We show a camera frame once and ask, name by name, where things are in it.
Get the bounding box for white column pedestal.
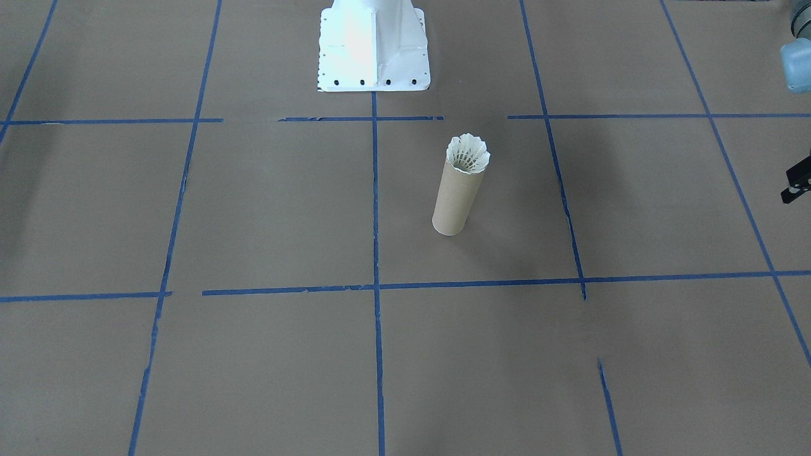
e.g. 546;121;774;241
317;0;431;93

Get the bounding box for brown cardboard tube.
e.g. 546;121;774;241
432;155;487;237

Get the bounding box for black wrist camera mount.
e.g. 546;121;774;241
781;149;811;205

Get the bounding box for white feather shuttlecock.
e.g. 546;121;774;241
446;134;492;175

